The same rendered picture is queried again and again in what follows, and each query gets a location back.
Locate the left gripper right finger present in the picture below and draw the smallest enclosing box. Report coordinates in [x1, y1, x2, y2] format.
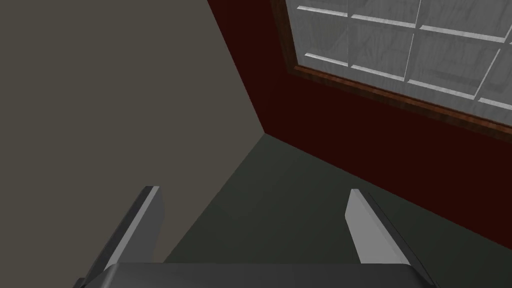
[344, 188, 430, 277]

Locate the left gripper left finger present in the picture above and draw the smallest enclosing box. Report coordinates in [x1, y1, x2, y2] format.
[85, 185, 166, 281]

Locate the white panelled door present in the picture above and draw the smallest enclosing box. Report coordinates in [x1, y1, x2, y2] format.
[286, 0, 512, 127]

